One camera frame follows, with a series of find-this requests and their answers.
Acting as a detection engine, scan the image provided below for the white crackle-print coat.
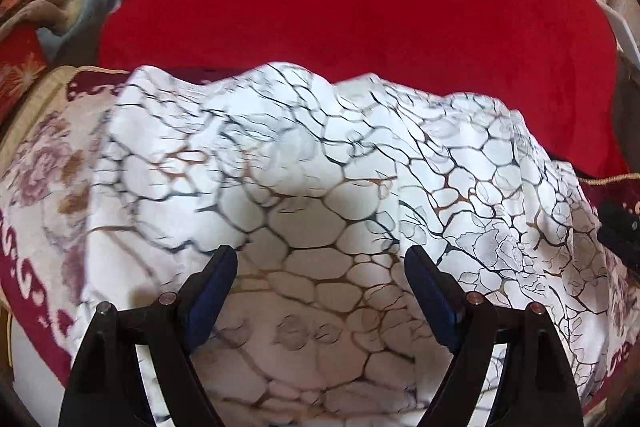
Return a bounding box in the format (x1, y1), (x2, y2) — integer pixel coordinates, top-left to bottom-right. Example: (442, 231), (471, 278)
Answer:
(72, 62), (631, 427)

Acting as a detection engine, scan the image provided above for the floral red beige blanket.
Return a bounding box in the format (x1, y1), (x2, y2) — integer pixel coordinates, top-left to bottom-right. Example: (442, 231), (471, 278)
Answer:
(0, 66), (640, 413)

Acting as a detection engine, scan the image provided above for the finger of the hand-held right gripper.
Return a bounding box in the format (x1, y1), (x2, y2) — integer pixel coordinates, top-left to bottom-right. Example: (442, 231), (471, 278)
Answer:
(597, 202), (640, 268)

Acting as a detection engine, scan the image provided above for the beige jacket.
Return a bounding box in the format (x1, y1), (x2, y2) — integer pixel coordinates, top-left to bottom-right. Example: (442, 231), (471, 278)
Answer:
(0, 0), (87, 44)

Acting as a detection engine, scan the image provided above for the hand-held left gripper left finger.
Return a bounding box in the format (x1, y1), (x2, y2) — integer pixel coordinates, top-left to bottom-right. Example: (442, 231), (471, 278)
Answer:
(59, 244), (238, 427)

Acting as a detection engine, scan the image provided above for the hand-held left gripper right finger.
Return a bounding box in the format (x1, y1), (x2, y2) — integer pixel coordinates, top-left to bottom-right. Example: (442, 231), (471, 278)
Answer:
(404, 246), (585, 427)

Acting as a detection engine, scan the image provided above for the red cardboard box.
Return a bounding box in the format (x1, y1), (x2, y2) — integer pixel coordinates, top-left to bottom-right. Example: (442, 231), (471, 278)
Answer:
(0, 27), (49, 124)

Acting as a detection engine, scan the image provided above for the white board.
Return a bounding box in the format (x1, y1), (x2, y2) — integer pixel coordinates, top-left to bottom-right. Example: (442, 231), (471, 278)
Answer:
(602, 1), (637, 54)

